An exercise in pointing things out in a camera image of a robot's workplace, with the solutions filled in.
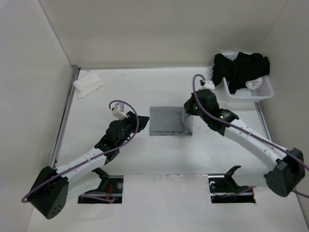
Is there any white crumpled tank top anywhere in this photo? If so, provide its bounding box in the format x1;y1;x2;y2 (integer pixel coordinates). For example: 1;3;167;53
245;77;263;91

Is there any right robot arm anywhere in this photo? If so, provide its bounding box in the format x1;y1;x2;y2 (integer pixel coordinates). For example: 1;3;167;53
184;89;309;197

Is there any white folded tank top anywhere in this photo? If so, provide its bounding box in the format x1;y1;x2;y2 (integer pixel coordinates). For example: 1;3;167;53
73;73;104;99

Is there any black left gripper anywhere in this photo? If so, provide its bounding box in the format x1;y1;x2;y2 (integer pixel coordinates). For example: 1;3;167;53
116;111;149;147

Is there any black tank top pile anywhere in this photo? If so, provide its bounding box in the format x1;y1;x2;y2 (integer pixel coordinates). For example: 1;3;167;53
212;52;270;94

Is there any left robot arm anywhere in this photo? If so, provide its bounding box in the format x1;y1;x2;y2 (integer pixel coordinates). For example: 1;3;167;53
23;111;150;219

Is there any white plastic laundry basket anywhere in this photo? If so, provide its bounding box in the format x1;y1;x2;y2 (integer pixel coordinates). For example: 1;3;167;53
219;52;274;102

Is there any grey tank top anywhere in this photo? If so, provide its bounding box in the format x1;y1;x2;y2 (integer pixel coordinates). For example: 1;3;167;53
149;106;193;136

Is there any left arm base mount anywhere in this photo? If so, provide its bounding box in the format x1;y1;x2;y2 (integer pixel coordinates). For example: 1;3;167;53
78;176;124;204

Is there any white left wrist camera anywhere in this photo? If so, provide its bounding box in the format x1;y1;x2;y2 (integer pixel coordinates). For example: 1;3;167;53
112;102;128;120

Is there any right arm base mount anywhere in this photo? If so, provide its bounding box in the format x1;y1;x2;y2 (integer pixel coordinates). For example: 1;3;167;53
208;174;256;203

